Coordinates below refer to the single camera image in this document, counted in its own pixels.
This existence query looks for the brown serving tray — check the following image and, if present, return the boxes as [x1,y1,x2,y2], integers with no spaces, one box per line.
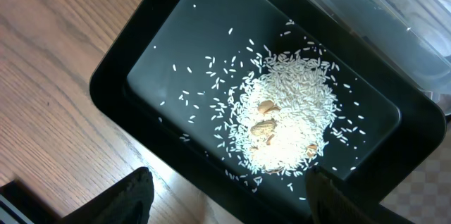
[381,131,451,224]

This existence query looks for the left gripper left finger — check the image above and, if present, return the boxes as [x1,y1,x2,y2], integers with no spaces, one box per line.
[58,167,154,224]

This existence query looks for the clear plastic waste bin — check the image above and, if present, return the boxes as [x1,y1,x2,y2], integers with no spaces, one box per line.
[310,0,450,115]

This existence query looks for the black food-waste tray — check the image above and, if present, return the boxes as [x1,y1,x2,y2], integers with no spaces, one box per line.
[89,0,446,223]

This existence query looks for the white rice pile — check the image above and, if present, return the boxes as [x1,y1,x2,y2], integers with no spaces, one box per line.
[153,19,367,202]

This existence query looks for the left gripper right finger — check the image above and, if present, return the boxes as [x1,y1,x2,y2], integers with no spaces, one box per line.
[304,166,416,224]

